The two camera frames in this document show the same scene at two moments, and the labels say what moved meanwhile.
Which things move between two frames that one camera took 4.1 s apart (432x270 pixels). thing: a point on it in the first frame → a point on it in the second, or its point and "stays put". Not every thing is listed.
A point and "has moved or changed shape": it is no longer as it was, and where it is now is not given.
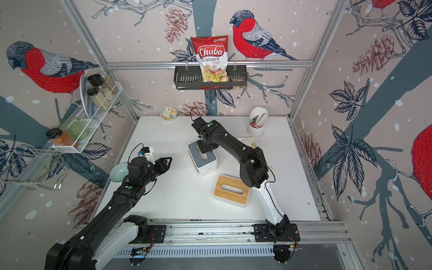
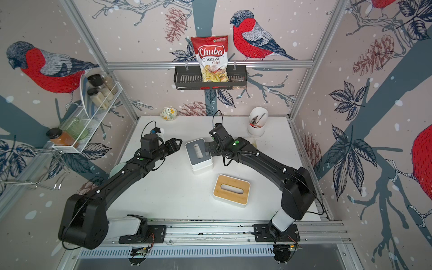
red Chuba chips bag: [212, 52] stays put
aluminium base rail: [329, 234] stays put
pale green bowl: [118, 171] stays put
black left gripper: [161, 163] → [170, 144]
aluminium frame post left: [84, 25] stays put
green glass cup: [75, 127] stays put
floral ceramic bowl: [169, 114] stays put
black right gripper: [204, 151] → [211, 145]
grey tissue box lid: [199, 162] has moved or changed shape
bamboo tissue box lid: [239, 198] stays put
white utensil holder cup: [257, 121] stays put
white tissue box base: [205, 170] has moved or changed shape
